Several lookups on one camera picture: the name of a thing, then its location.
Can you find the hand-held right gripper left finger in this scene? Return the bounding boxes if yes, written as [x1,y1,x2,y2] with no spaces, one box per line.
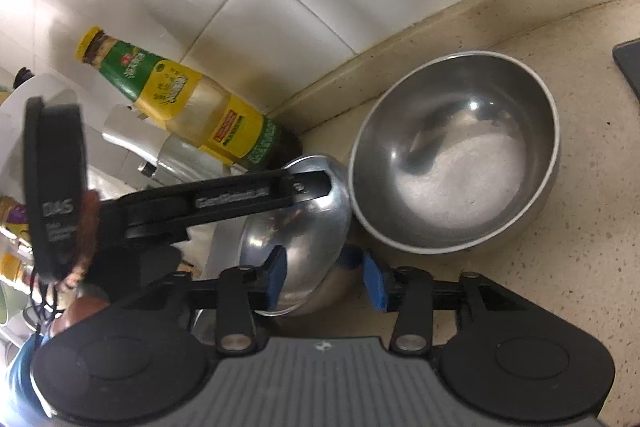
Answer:
[106,246,289,354]

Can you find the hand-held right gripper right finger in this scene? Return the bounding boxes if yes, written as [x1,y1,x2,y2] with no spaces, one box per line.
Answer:
[362,249,532,354]

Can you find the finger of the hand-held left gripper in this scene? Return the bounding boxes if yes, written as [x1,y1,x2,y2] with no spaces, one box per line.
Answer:
[97,169,335,254]

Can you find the stainless steel bowl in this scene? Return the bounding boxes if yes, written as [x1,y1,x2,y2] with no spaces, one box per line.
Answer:
[239,153,362,318]
[348,51,562,256]

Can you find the person's left hand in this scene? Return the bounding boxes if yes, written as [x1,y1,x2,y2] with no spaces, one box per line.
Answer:
[55,188,111,335]

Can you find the purple label sauce bottle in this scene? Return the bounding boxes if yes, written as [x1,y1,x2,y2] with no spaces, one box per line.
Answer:
[0,196,32,234]

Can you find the silver metal object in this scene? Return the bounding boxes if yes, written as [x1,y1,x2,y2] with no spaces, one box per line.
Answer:
[102,103,236,188]

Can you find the green label sauce bottle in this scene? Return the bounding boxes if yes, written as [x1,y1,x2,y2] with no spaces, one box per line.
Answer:
[75,26,301,174]

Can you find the black gas stove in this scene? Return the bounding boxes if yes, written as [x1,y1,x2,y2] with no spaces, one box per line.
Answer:
[612,39,640,104]

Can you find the black cable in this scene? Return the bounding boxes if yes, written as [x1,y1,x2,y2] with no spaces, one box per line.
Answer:
[27,279,59,339]

